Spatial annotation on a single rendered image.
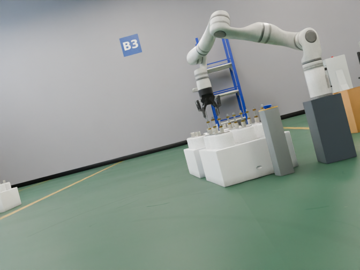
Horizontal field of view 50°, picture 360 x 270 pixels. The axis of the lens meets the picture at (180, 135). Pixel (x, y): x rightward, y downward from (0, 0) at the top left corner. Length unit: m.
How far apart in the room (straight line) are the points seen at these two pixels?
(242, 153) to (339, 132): 0.45
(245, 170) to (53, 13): 7.51
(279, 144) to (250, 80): 6.48
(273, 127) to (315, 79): 0.30
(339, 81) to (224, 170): 4.58
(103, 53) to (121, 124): 1.52
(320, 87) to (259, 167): 0.47
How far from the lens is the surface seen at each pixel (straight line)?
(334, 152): 1.91
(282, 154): 1.84
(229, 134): 1.92
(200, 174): 2.42
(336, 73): 6.33
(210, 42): 1.95
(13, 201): 4.17
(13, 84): 9.06
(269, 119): 1.82
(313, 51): 1.93
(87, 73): 8.54
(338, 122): 1.92
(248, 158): 1.92
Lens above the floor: 0.32
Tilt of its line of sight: 1 degrees down
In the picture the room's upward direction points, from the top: 15 degrees counter-clockwise
